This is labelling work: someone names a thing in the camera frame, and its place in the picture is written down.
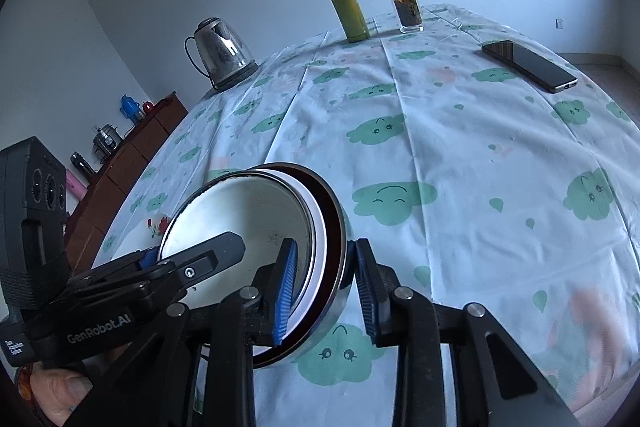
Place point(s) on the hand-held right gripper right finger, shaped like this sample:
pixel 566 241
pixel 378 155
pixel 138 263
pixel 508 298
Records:
pixel 364 297

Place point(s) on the white enamel bowl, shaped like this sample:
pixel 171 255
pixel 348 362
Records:
pixel 240 217

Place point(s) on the black thermos flask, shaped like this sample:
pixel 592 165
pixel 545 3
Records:
pixel 84 165

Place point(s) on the stainless steel electric kettle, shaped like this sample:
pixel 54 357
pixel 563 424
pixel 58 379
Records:
pixel 220 52

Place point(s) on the green thermos flask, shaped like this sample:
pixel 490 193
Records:
pixel 347 9

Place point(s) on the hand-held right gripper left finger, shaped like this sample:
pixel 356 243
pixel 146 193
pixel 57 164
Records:
pixel 287 292

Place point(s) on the person's left hand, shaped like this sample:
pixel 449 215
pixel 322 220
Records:
pixel 60 392

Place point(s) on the stainless steel bowl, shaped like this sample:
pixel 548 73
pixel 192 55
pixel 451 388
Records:
pixel 336 307

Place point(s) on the white plate with red flowers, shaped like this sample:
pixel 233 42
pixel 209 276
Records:
pixel 135 242

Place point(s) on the pink thermos flask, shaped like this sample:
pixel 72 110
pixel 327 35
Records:
pixel 76 185

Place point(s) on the brown wooden sideboard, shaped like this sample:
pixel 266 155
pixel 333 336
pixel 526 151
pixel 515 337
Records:
pixel 125 177

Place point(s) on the steel cooking pot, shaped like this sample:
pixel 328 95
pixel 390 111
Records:
pixel 107 142

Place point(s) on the small red container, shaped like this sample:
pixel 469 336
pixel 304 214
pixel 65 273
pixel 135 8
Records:
pixel 147 107

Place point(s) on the black smartphone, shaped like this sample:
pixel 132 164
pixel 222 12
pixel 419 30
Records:
pixel 530 66

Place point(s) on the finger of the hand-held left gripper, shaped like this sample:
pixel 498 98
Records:
pixel 150 257
pixel 210 257

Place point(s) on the blue thermos jug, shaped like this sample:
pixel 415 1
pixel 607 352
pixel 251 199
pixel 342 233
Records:
pixel 131 108

